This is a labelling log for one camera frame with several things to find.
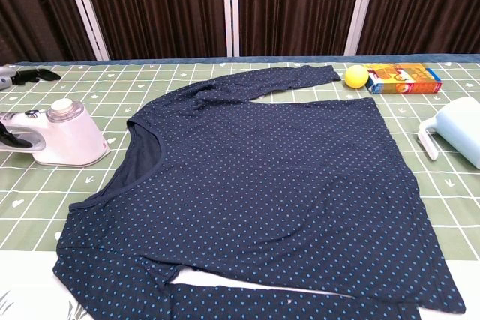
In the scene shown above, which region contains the navy polka dot shirt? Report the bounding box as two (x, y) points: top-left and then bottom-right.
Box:
(52, 64), (467, 320)

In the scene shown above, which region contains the green grid tablecloth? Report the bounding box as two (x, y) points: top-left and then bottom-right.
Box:
(0, 58), (480, 320)

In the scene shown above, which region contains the light blue handled mug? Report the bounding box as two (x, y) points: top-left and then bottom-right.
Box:
(417, 96), (480, 171)

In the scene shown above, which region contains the yellow ball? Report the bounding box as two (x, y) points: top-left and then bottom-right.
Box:
(343, 64), (371, 91)

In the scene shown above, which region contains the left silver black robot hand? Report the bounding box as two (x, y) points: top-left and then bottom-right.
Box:
(0, 65), (62, 150)

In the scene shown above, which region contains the dark teal table padding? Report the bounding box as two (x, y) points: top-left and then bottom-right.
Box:
(14, 53), (480, 67)

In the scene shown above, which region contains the brown curtain screen panel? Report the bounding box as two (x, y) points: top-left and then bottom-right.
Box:
(0, 0), (110, 68)
(344, 0), (480, 57)
(61, 0), (236, 61)
(228, 0), (380, 58)

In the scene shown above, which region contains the white handheld steam iron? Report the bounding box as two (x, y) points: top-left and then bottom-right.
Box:
(0, 98), (112, 168)

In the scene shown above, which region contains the orange blue snack box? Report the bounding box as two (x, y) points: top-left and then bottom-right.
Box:
(362, 62), (444, 95)

